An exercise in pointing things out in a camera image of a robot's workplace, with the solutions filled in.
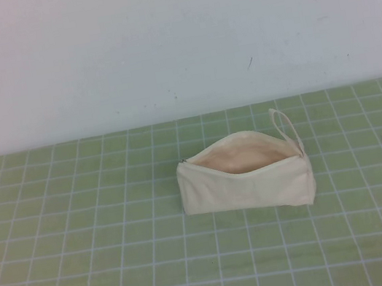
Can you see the white canvas pencil case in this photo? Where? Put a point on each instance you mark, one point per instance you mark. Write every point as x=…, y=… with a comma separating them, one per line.
x=244, y=193

